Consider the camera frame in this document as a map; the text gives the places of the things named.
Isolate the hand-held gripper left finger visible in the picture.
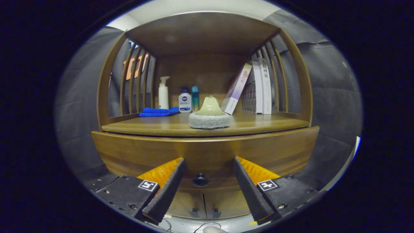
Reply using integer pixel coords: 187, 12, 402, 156
92, 157, 186, 226

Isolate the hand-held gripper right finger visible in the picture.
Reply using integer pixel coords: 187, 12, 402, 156
233, 157, 324, 225

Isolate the black drawer knob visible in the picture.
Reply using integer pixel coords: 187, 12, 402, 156
193, 174, 209, 187

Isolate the brown wooden drawer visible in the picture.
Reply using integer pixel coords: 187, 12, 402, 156
92, 126, 320, 191

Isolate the grey scrub brush pale handle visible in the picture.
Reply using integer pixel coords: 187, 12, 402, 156
189, 95, 231, 129

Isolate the wooden cabinet door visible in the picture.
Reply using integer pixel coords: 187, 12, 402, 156
167, 191, 207, 220
203, 191, 251, 219

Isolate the wooden countertop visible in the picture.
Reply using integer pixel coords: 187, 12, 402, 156
101, 112, 310, 137

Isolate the brown wooden cabinet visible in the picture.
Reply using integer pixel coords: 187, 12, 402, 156
92, 11, 320, 220

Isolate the blue folded cloth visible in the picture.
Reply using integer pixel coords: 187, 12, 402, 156
139, 107, 180, 117

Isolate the white lotion bottle dark cap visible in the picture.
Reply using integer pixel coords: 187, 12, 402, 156
179, 87, 192, 113

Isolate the white pump bottle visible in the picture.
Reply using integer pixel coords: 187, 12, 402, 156
158, 76, 170, 110

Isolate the teal blue bottle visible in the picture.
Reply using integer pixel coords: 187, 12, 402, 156
191, 85, 200, 112

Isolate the dark patterned cover book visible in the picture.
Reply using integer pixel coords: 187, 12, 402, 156
242, 61, 263, 114

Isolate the purple and white book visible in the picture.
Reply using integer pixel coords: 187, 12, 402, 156
221, 63, 252, 115

